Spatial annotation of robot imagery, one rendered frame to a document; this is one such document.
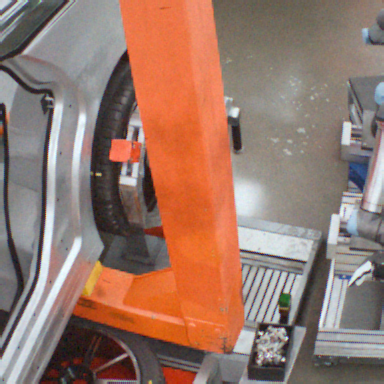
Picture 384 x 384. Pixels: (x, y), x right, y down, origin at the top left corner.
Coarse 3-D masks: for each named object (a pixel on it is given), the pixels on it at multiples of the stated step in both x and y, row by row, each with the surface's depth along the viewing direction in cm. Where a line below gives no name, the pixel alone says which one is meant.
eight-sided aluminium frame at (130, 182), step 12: (132, 120) 257; (132, 132) 258; (144, 144) 259; (120, 180) 259; (132, 180) 258; (132, 192) 261; (132, 204) 270; (144, 204) 269; (156, 204) 297; (132, 216) 272; (144, 216) 271; (156, 216) 283; (144, 228) 274
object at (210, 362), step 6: (204, 360) 273; (210, 360) 273; (216, 360) 274; (204, 366) 271; (210, 366) 271; (216, 366) 276; (198, 372) 269; (204, 372) 269; (210, 372) 269; (216, 372) 278; (198, 378) 267; (204, 378) 267; (210, 378) 272
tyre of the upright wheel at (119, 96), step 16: (128, 64) 275; (112, 80) 264; (128, 80) 262; (112, 96) 259; (128, 96) 259; (112, 112) 255; (128, 112) 261; (96, 128) 256; (112, 128) 254; (96, 144) 255; (96, 160) 256; (96, 176) 258; (112, 176) 259; (96, 192) 260; (112, 192) 261; (96, 208) 265; (112, 208) 264; (96, 224) 275; (112, 224) 269; (128, 224) 280
